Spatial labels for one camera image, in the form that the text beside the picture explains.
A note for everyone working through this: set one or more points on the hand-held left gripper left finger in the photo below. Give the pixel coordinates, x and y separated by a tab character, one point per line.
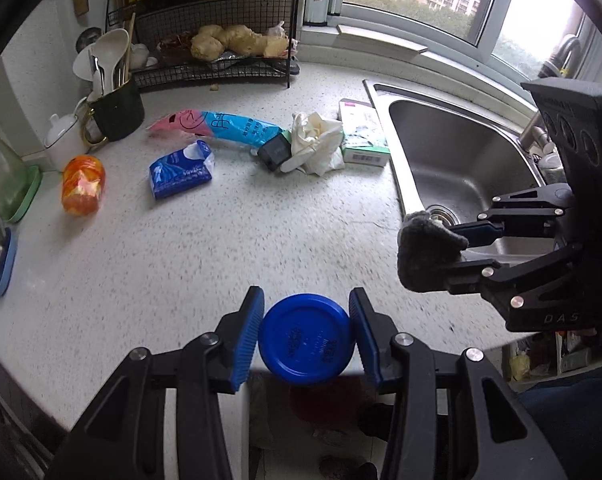
248	335

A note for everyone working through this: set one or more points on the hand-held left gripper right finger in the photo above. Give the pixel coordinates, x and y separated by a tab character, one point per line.
363	335

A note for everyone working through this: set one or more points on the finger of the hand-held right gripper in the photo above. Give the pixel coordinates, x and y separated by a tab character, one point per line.
521	210
506	272

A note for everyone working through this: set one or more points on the round blue lid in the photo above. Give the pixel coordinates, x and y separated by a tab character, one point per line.
306	340

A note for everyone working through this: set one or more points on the grey cloth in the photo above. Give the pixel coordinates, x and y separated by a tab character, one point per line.
426	255

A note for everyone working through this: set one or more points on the white and green medicine box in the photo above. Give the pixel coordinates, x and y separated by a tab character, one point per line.
363	135

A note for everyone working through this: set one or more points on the pink and blue plastic bag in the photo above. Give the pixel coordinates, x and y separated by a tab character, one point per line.
221	127

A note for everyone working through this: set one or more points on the steel sink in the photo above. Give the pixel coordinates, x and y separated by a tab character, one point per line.
461	160

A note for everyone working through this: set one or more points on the steel faucet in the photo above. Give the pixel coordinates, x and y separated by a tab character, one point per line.
563	52

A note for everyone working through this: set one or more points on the person's blue trouser leg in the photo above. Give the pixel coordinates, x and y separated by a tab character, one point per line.
581	410

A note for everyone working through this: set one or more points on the blue tissue pack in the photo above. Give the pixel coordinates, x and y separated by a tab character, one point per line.
181	172

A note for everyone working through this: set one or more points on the small black box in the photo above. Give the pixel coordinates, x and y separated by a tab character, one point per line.
273	152

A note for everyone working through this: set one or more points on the crumpled white plastic glove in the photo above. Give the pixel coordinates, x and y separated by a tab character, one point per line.
316	142

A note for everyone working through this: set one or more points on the orange plastic jar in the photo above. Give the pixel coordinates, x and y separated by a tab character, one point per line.
83	185

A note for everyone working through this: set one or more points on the blue plastic dish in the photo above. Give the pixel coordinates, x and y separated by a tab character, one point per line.
5	270

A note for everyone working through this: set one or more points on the black utensil mug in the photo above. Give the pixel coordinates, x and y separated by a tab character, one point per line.
116	110

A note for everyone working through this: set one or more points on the green plastic dish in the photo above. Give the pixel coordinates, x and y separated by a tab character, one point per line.
23	195

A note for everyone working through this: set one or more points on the white ceramic condiment jar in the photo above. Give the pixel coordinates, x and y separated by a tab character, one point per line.
63	135

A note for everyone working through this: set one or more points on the ginger root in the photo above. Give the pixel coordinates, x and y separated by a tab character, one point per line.
246	37
206	42

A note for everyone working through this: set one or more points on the garlic bulb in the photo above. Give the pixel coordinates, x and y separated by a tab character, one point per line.
141	54
279	27

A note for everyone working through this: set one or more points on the brown dried spice bag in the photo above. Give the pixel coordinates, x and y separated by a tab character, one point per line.
173	42

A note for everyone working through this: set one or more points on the white rice paddle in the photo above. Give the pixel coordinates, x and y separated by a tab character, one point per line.
113	55

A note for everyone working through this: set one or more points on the white plastic spoon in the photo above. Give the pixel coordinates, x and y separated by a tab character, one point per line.
83	65

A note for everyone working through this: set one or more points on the steel ladle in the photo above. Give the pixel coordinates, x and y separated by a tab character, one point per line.
88	37

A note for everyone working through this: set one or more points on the window frame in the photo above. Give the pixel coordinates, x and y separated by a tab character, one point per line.
431	25

